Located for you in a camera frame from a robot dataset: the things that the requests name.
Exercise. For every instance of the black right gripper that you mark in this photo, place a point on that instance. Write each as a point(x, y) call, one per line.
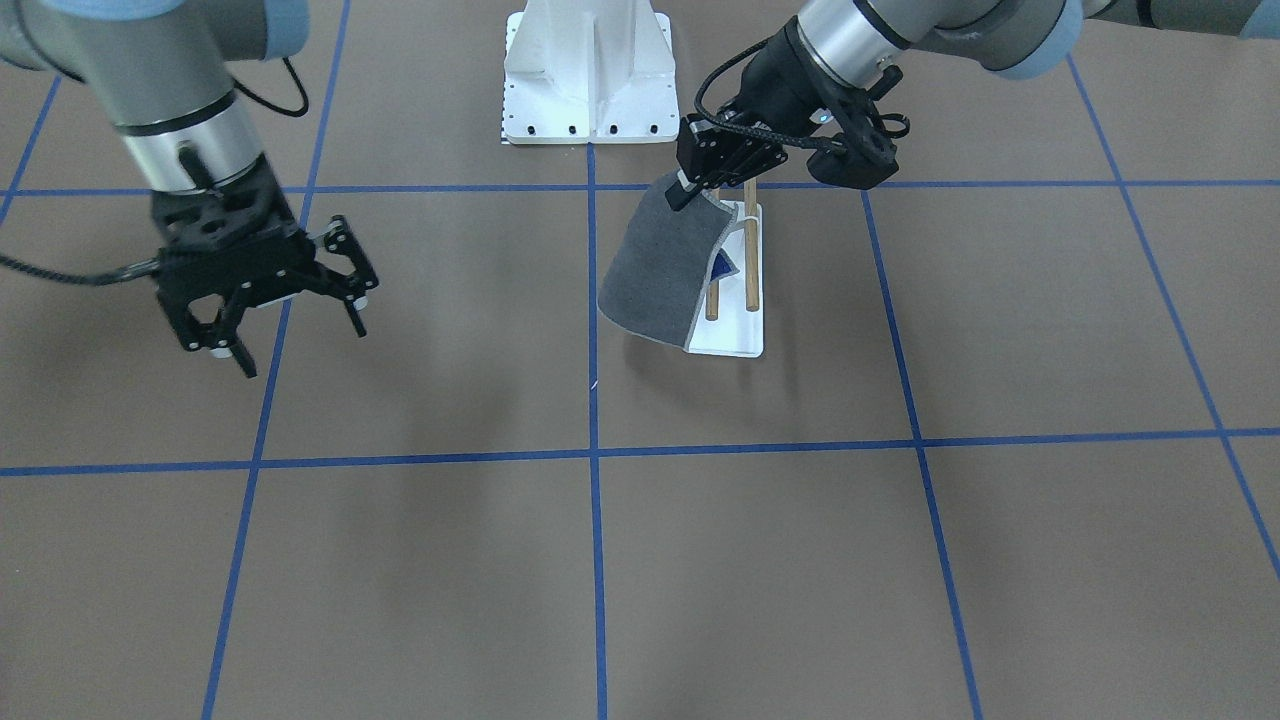
point(338, 252)

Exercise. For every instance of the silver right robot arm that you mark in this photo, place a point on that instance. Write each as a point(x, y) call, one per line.
point(160, 72)

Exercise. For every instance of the white pedestal column base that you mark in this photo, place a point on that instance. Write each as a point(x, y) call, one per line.
point(589, 72)

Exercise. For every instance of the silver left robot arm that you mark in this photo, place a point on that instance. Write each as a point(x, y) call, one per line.
point(855, 40)

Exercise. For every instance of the wooden rack rod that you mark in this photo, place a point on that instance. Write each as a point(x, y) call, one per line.
point(753, 277)
point(712, 307)

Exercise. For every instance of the blue grey microfibre towel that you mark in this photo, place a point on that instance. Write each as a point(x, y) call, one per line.
point(654, 284)

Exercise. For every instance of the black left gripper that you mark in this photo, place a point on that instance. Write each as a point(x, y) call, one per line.
point(778, 82)

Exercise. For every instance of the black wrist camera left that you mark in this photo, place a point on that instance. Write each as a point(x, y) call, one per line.
point(863, 154)

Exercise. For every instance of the white towel rack base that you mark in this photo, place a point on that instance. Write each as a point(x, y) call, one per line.
point(737, 333)

